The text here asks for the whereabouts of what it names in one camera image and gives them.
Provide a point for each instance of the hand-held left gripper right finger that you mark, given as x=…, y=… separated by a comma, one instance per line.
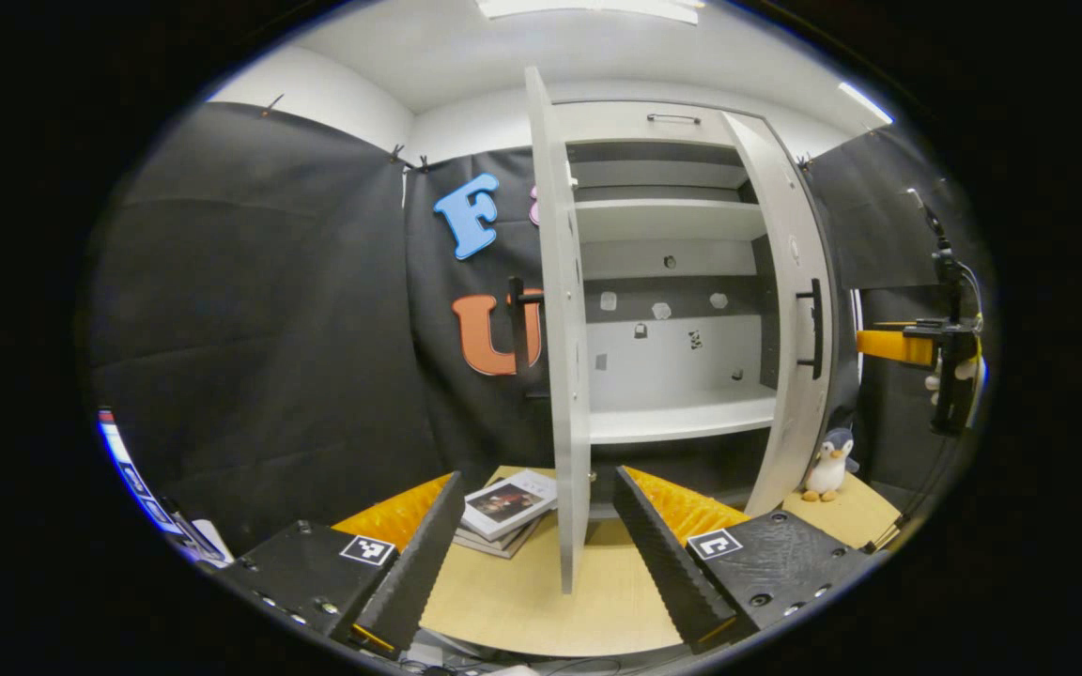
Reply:
x=668, y=563

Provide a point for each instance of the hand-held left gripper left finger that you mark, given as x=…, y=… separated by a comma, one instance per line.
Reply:
x=419, y=563

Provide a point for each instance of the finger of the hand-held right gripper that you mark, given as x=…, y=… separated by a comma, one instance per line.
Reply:
x=893, y=347
x=926, y=325

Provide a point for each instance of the white cabinet door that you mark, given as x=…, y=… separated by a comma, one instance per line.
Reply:
x=790, y=422
x=564, y=376

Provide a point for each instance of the white cabinet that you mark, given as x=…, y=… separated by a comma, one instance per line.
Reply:
x=672, y=221

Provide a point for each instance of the grey book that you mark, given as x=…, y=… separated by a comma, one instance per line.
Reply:
x=494, y=547

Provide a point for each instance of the white book with dark photo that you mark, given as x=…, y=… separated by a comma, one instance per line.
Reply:
x=508, y=502

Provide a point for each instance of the penguin plush toy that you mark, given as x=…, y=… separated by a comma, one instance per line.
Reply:
x=827, y=465

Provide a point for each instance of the small ceiling light panel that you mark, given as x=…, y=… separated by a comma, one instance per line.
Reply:
x=865, y=103

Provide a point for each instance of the black backdrop cloth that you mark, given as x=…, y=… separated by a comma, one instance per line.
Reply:
x=269, y=329

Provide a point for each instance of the blue white screen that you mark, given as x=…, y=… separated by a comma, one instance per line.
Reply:
x=142, y=483

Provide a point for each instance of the large ceiling light panel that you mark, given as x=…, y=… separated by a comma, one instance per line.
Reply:
x=588, y=9

